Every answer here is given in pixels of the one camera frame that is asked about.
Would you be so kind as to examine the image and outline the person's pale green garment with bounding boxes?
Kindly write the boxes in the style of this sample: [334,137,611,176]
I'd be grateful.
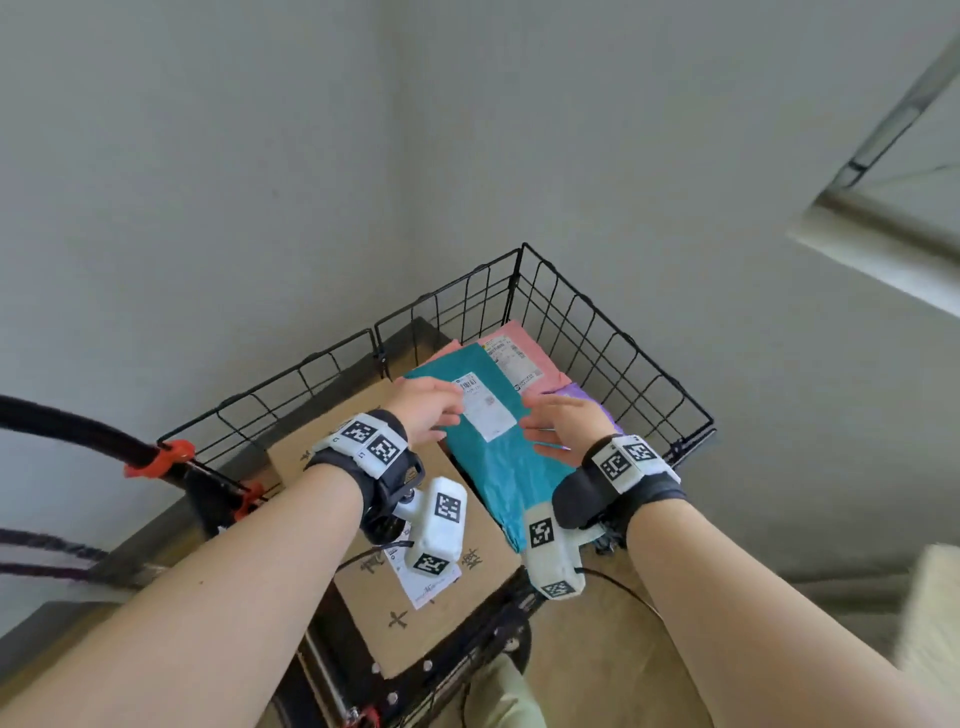
[461,652,549,728]

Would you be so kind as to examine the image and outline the person's right forearm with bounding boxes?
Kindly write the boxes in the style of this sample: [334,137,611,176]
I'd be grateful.
[626,498,946,728]

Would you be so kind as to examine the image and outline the purple mailer with label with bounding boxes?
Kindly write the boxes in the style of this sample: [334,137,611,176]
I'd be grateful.
[558,382,624,438]

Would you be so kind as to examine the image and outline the person's right hand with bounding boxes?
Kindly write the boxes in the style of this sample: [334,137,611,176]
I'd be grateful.
[519,395,616,470]

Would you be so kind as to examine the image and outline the white wrist camera with markers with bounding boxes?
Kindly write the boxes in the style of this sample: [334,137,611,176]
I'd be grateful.
[393,476,468,579]
[522,503,605,601]

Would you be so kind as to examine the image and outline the person's left forearm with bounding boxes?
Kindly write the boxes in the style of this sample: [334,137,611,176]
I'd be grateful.
[0,464,365,728]

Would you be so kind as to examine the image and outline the person's left hand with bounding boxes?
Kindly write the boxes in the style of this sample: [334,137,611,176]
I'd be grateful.
[382,377,466,451]

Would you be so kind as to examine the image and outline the black wrist strap white markers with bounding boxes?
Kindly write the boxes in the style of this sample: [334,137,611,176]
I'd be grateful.
[552,434,688,549]
[303,410,427,545]

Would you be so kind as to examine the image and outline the black wire cart basket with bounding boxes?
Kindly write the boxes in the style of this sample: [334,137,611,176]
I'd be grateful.
[0,242,718,728]

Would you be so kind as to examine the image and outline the wooden table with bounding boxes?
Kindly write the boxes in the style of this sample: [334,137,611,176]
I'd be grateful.
[896,543,960,699]

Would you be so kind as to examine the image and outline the thin black camera cable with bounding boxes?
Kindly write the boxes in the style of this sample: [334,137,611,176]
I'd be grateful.
[581,567,661,616]
[337,541,414,571]

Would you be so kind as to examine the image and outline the cardboard box red-marked label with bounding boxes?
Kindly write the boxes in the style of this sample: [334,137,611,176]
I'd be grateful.
[266,378,523,680]

